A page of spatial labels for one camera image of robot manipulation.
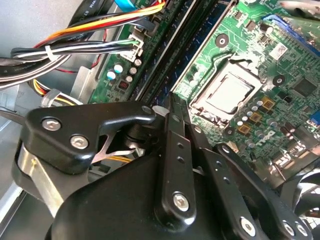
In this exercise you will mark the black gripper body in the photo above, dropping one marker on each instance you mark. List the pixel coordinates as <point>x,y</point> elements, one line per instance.
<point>112,207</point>

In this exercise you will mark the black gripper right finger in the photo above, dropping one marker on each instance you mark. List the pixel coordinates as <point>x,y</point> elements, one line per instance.
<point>225,182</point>

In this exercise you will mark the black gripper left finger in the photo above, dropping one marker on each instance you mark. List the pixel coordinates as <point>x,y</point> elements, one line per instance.
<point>75,117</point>

